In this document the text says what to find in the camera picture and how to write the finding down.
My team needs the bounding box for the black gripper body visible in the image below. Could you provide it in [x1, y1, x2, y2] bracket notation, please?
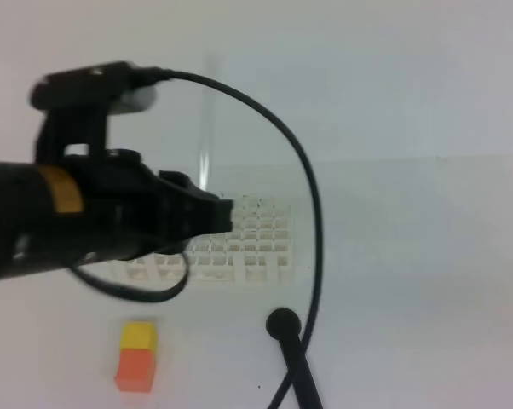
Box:
[35, 106, 188, 260]

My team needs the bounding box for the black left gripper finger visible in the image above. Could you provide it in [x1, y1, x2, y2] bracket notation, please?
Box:
[158, 170, 233, 239]

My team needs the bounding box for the clear glass test tube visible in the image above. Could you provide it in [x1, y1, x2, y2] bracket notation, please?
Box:
[198, 53, 222, 191]

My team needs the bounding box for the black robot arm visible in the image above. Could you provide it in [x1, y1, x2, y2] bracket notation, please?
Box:
[0, 107, 233, 279]

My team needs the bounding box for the white test tube rack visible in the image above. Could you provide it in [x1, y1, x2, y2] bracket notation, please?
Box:
[101, 195, 294, 291]

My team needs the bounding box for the yellow block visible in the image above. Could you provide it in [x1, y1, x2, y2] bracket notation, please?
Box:
[120, 321, 158, 353]

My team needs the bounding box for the black round-headed stand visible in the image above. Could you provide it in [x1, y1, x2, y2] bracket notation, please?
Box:
[266, 308, 323, 409]

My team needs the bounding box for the orange block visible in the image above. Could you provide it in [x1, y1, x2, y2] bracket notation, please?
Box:
[114, 349, 156, 394]

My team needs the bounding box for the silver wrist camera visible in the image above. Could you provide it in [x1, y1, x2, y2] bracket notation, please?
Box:
[30, 61, 162, 115]

